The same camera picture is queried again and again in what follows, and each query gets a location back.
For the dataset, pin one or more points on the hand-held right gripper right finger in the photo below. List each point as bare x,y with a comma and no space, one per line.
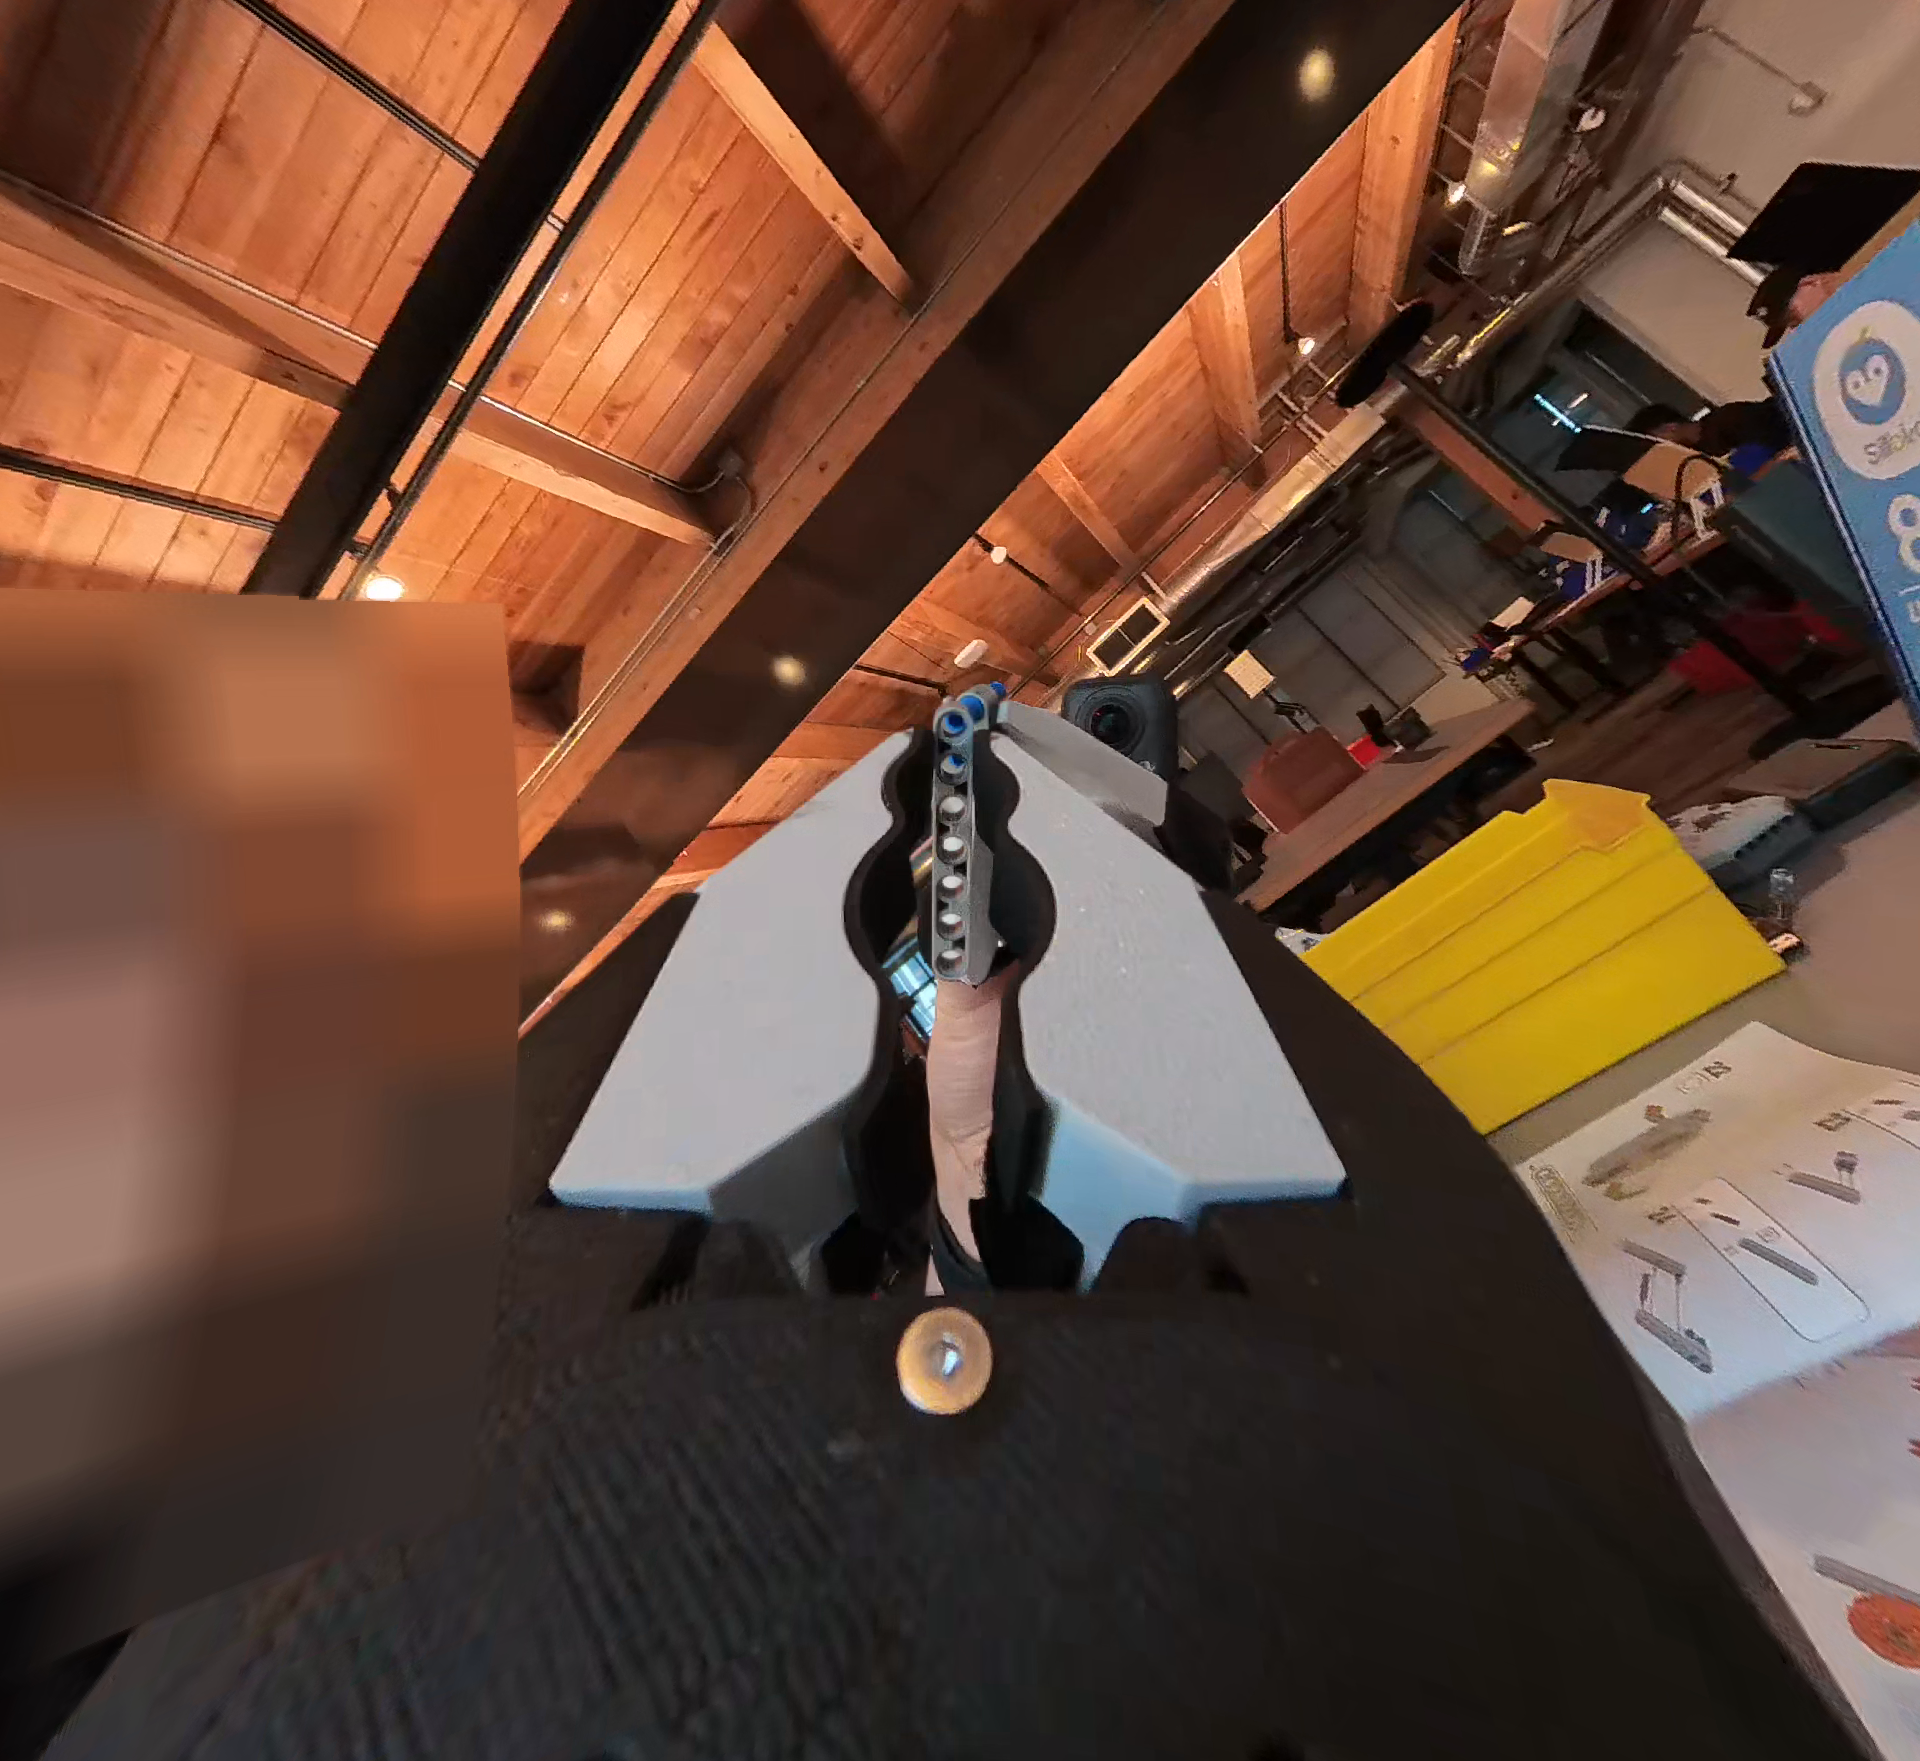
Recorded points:
1171,1042

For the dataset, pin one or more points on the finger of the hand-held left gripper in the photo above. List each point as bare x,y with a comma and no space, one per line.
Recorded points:
1095,772

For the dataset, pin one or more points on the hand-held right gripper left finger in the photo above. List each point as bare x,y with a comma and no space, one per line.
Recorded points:
720,1042

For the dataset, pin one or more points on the grey perforated toy beam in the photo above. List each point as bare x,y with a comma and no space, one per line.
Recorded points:
961,876

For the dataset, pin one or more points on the grey desk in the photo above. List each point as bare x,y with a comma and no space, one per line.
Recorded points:
1852,1003

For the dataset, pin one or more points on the person's left hand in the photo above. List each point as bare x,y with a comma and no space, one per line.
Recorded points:
961,1103

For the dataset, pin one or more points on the brown wooden table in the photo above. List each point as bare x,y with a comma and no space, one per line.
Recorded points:
1380,802

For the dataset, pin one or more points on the yellow plastic bin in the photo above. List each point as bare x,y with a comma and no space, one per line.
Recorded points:
1545,951

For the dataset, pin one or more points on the grey toy model part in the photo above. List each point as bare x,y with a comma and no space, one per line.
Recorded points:
1732,834

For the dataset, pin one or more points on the building instruction booklet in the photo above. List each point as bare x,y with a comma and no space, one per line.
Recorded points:
1770,1265

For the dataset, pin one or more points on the robot kit box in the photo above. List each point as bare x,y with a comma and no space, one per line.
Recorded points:
1852,440

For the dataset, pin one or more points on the black monitor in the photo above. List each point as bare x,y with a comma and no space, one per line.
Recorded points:
1824,217

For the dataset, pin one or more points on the silver ventilation duct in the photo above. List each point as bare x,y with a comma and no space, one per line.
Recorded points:
1559,22

